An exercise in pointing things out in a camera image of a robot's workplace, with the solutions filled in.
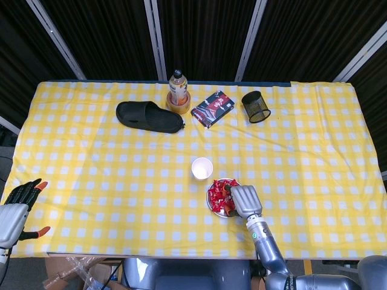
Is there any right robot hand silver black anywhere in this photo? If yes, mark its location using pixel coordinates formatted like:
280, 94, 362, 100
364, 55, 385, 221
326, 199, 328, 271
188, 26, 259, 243
223, 184, 263, 218

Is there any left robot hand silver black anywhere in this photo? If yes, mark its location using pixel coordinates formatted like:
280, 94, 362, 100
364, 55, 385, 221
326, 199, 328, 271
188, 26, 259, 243
0, 178, 51, 250

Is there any white paper cup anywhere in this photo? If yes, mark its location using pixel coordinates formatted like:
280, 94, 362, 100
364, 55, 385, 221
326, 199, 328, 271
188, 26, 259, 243
191, 156, 213, 181

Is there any round metal plate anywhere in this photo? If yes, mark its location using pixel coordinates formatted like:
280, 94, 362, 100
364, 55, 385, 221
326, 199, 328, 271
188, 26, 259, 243
206, 178, 247, 218

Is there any brown cardboard box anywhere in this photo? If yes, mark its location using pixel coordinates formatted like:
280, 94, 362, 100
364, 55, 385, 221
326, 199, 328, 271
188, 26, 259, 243
42, 256, 123, 290

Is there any clear plastic wrap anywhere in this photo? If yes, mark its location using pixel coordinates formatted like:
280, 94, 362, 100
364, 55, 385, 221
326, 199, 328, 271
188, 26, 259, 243
59, 256, 105, 290

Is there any black mesh pen holder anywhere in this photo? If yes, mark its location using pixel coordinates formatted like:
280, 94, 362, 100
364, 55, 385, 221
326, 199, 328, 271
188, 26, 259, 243
241, 91, 272, 124

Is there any grey robot torso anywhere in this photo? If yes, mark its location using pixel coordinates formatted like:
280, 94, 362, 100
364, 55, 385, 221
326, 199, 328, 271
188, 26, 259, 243
122, 258, 252, 290

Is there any black red snack packet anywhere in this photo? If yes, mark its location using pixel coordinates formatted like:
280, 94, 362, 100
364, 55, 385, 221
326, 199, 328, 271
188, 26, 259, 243
190, 90, 236, 130

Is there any brown packing tape roll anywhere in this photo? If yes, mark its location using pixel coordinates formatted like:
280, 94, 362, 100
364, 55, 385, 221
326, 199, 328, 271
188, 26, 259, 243
166, 91, 192, 115

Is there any yellow white checkered tablecloth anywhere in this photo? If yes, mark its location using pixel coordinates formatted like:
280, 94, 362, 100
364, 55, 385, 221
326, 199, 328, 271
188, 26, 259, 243
1, 80, 383, 260

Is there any black rubber slipper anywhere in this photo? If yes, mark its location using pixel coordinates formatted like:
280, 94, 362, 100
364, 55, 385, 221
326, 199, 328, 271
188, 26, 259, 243
115, 100, 185, 134

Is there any orange drink plastic bottle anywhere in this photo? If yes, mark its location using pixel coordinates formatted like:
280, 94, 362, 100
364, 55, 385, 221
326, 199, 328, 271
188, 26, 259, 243
168, 68, 189, 106

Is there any black corrugated partition panel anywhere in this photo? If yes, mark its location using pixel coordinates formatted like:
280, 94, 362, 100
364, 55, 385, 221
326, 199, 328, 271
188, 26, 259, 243
347, 51, 387, 179
157, 0, 258, 82
39, 0, 161, 81
0, 0, 76, 121
243, 0, 387, 82

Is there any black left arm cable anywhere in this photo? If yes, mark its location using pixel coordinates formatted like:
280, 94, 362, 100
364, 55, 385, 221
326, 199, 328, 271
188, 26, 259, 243
0, 248, 12, 286

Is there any aluminium frame post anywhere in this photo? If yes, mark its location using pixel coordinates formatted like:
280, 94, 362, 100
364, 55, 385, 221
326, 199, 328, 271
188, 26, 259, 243
144, 0, 168, 81
235, 0, 268, 82
333, 28, 387, 83
0, 115, 21, 136
25, 0, 88, 80

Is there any black floor cable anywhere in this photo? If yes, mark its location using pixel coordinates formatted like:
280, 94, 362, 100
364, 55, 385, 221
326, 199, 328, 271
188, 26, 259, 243
102, 260, 125, 288

